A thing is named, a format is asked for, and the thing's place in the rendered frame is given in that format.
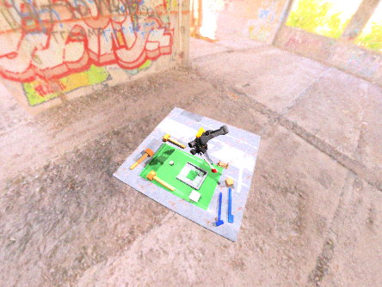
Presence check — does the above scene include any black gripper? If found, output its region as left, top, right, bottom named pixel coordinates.
left=190, top=143, right=208, bottom=156

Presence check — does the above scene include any green flat mat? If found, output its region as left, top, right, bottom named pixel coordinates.
left=140, top=144, right=224, bottom=210

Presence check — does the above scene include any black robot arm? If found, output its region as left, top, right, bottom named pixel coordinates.
left=188, top=125, right=229, bottom=154

